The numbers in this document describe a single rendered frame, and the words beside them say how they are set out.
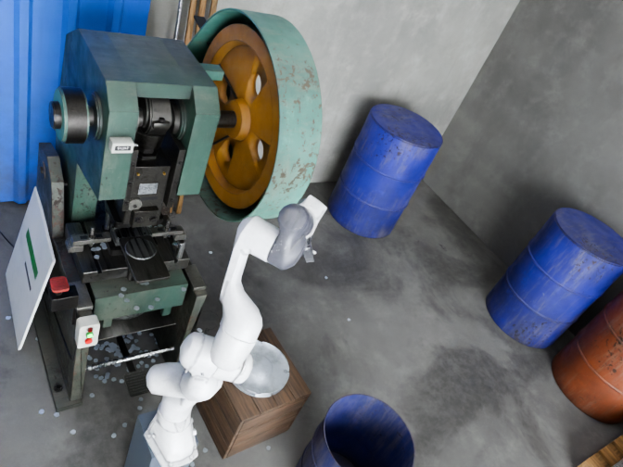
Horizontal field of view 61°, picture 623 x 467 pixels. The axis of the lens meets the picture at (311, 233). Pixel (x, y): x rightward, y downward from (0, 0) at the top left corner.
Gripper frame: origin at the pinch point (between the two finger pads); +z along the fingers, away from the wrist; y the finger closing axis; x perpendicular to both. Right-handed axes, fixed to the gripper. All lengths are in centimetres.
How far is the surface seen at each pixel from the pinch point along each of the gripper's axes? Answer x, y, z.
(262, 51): -10, -67, 7
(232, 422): -49, 72, 62
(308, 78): 5, -54, 5
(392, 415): 21, 79, 78
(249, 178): -25, -29, 34
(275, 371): -30, 54, 76
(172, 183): -52, -28, 22
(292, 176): -5.0, -22.6, 13.9
